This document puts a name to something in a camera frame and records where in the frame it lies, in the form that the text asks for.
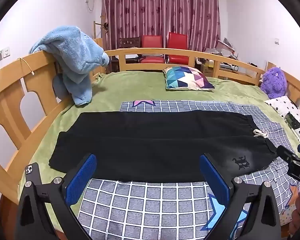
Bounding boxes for purple plush toy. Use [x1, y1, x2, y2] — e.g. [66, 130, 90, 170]
[260, 66, 288, 99]

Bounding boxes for black smartphone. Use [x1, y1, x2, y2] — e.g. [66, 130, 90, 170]
[24, 162, 42, 186]

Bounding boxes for geometric patterned pillow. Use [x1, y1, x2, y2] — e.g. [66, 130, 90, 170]
[163, 66, 215, 91]

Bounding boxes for yellow cable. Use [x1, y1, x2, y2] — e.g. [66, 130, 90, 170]
[17, 57, 36, 76]

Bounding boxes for cardboard box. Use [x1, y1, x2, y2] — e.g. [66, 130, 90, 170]
[199, 59, 216, 77]

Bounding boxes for green bed sheet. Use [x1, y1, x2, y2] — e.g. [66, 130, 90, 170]
[19, 70, 300, 230]

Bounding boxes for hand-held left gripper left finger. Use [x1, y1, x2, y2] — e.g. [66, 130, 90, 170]
[16, 153, 98, 240]

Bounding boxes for white floral pillow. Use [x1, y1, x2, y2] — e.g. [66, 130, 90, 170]
[264, 95, 300, 147]

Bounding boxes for maroon striped curtain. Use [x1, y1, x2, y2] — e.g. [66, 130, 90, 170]
[101, 0, 222, 53]

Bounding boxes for dark wooden chair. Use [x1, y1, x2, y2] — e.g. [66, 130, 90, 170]
[118, 37, 142, 49]

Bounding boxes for light blue fleece robe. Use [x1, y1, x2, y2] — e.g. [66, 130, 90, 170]
[29, 25, 110, 106]

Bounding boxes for wooden bed frame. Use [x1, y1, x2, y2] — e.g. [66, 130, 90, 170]
[0, 47, 300, 207]

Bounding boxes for wooden coat rack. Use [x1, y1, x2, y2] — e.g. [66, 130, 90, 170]
[92, 12, 110, 48]

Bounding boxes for black pants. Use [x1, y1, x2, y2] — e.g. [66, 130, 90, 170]
[49, 111, 278, 183]

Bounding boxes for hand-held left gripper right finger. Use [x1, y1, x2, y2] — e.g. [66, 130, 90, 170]
[199, 153, 282, 240]

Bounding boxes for grey checked star blanket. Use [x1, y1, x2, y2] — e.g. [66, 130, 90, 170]
[76, 99, 300, 240]

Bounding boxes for pile of papers and boxes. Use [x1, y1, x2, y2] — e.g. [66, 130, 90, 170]
[204, 37, 241, 61]

